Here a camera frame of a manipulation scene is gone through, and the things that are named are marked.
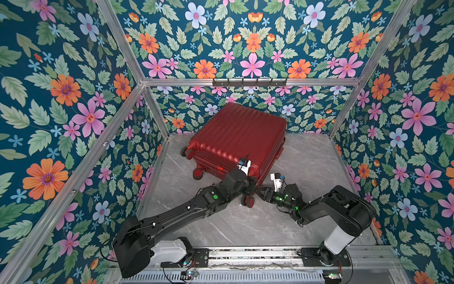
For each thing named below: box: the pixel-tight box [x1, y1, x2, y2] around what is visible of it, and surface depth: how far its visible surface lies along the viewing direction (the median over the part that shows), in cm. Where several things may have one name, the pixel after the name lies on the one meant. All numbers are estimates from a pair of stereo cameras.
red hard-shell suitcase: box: [180, 102, 287, 208], surface depth 88 cm
